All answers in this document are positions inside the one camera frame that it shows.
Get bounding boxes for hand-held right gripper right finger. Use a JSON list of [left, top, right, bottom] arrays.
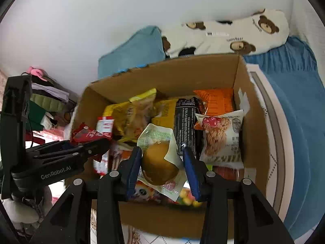
[[182, 147, 295, 244]]

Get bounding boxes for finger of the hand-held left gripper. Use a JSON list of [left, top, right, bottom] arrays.
[[25, 140, 79, 155], [34, 138, 111, 163]]

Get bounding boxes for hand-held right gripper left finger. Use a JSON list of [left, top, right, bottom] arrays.
[[30, 146, 143, 244]]

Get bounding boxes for brown bun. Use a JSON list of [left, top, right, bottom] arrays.
[[137, 123, 187, 201]]

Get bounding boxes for orange snack packet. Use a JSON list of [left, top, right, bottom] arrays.
[[193, 88, 234, 130]]

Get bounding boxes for cardboard box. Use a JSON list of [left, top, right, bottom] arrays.
[[63, 53, 270, 240]]

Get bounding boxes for red striped snack packet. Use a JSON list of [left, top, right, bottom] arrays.
[[93, 142, 127, 176]]

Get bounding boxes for panda print snack packet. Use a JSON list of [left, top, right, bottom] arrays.
[[133, 180, 163, 204]]

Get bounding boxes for red and white snack packet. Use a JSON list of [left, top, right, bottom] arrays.
[[96, 116, 114, 138]]

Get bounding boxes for colourful candy packet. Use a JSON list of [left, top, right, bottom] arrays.
[[178, 187, 204, 207]]

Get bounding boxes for red sausage packet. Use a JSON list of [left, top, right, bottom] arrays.
[[212, 166, 244, 181]]

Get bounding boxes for pile of clothes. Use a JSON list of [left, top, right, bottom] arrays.
[[25, 75, 77, 145]]

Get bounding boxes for black snack packet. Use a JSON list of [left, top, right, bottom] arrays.
[[175, 97, 204, 155]]

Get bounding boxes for white noodle print packet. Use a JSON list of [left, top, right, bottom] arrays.
[[194, 109, 245, 169]]

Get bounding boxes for clear yellow snack packet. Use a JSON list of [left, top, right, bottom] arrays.
[[118, 88, 157, 143]]

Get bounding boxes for pink cloth item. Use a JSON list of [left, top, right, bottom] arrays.
[[27, 66, 45, 80]]

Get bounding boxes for grey cloth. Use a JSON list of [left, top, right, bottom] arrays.
[[1, 183, 52, 232]]

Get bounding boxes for blue bed cover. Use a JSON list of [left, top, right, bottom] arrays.
[[242, 36, 319, 239]]

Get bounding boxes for blue pillow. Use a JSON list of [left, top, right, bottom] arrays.
[[98, 25, 167, 80]]

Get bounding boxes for bear print pillow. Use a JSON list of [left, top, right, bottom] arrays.
[[161, 9, 290, 59]]

